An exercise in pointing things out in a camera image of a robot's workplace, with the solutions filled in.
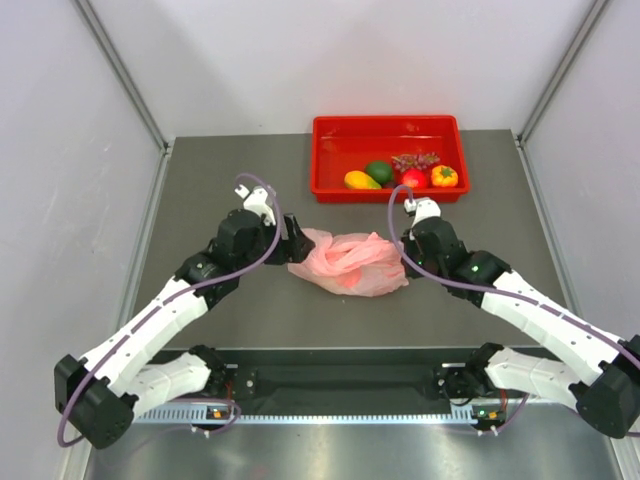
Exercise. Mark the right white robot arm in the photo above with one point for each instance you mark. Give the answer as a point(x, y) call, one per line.
point(594, 373)

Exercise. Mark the green avocado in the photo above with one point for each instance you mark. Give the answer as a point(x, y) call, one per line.
point(381, 172)

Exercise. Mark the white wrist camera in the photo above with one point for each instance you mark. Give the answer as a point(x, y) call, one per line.
point(421, 209)
point(259, 201)

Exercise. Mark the yellow mango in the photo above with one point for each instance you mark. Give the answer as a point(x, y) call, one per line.
point(359, 180)

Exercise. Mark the purple grape bunch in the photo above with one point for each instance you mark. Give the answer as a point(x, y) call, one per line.
point(421, 161)

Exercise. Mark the orange bell pepper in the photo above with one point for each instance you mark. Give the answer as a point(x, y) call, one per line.
point(443, 176)

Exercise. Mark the red plastic tray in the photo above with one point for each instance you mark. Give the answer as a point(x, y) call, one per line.
point(341, 144)

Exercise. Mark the pink plastic bag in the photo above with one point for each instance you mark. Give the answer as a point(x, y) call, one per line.
point(356, 264)

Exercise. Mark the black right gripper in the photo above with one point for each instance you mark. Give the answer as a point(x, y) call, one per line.
point(410, 243)

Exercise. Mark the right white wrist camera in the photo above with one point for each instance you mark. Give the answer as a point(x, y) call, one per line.
point(421, 209)

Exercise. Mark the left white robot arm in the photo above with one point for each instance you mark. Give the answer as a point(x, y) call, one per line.
point(104, 391)

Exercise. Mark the red apple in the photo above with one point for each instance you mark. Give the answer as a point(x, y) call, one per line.
point(415, 178)

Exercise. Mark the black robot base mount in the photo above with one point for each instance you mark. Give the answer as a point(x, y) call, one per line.
point(333, 381)

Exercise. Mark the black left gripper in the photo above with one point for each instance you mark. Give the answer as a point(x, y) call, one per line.
point(298, 246)

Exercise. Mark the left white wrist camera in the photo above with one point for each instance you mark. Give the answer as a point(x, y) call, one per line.
point(259, 201)

